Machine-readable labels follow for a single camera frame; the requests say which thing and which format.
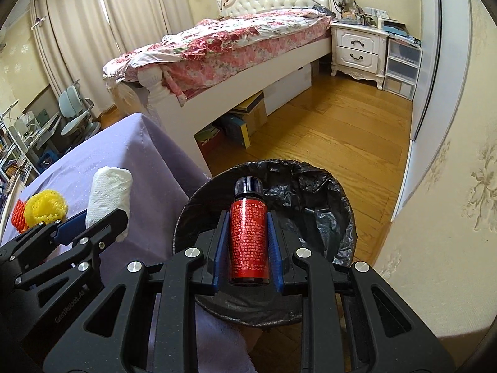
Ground blue and yellow box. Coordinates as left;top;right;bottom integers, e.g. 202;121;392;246
226;114;252;149

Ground yellow foam fruit net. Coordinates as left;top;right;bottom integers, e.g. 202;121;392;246
24;189;70;228

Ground cardboard box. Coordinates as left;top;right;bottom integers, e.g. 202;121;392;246
237;94;268;136

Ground black bin with bag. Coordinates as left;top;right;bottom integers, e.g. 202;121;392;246
173;159;357;326

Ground pile of small nightstand items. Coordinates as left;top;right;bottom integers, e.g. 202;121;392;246
330;0;408;29

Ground beige curtains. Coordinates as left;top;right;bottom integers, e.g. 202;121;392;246
29;0;195;115

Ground white nightstand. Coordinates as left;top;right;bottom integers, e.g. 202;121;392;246
330;21;390;89

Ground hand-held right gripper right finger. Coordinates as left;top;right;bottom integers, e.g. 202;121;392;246
266;210;457;373

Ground pink floral quilt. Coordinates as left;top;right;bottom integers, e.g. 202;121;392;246
102;8;335;107

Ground bed with floral bedding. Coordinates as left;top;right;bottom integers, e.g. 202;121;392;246
109;0;344;177

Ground light blue desk chair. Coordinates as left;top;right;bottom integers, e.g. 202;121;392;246
58;85;102;144

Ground white sliding wardrobe door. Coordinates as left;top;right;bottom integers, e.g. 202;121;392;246
390;0;472;222

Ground purple tablecloth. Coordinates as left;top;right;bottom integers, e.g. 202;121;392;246
0;112;257;373

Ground stack of colourful books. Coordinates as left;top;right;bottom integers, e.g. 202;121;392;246
194;122;226;153

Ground red bottle with black cap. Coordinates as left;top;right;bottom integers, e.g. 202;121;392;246
229;177;271;285

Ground red foam fruit net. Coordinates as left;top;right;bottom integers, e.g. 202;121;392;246
11;198;30;234

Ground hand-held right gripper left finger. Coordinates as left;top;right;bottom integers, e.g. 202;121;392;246
41;210;234;373

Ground white paper towel wad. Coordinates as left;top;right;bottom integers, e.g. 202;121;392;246
85;166;133;242

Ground clear plastic drawer unit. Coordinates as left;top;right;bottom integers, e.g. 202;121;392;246
382;33;423;99

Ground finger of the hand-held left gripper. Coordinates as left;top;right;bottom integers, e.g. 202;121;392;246
0;212;88;280
13;208;130;289

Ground white storage box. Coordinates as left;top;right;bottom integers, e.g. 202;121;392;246
264;62;313;114

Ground white study desk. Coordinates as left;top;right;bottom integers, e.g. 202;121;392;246
0;101;63;172

